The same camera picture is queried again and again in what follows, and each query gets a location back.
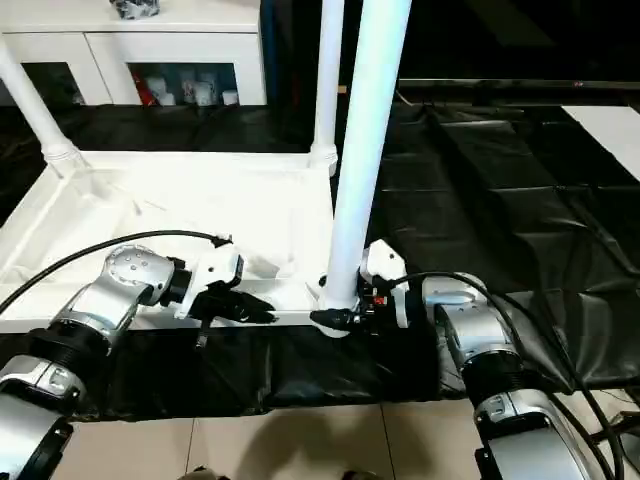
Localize black glossy mat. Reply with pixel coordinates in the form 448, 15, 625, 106
0, 102, 640, 424

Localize red white bottle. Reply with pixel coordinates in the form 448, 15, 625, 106
133, 72, 155, 107

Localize black horizontal bar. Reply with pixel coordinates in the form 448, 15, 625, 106
398, 78, 640, 97

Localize white glass-door cabinet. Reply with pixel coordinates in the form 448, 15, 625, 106
0, 0, 269, 108

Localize black object on floor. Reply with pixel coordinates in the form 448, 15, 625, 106
593, 408, 640, 447

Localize white flat panel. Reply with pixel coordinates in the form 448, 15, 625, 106
560, 104, 640, 183

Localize black backdrop cloth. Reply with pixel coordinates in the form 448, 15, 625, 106
259, 0, 640, 107

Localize dark object on cabinet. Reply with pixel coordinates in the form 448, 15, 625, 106
110, 0, 163, 20

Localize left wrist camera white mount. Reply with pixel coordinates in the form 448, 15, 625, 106
172, 242, 247, 321

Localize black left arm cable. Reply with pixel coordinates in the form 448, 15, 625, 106
0, 229, 235, 312

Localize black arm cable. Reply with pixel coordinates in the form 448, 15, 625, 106
377, 271, 617, 480
0, 229, 235, 312

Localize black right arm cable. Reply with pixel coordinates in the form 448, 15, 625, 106
377, 271, 617, 480

